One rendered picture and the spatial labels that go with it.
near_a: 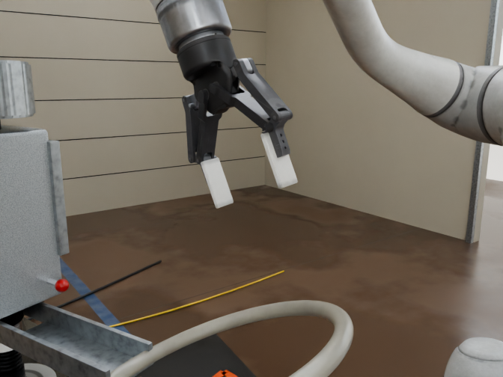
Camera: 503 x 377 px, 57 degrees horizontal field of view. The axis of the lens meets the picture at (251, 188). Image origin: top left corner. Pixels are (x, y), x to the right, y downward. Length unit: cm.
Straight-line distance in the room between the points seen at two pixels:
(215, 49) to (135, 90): 606
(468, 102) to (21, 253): 98
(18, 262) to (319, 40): 608
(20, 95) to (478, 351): 110
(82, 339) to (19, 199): 35
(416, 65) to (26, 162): 85
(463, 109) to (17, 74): 88
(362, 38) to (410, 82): 13
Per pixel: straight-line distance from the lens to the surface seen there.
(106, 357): 109
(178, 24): 62
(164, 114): 685
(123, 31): 665
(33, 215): 120
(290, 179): 57
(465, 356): 110
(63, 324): 123
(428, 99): 82
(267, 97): 56
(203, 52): 61
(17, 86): 113
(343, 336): 73
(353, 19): 67
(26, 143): 117
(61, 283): 121
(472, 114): 83
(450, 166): 564
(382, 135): 614
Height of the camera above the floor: 169
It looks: 13 degrees down
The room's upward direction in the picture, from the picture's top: straight up
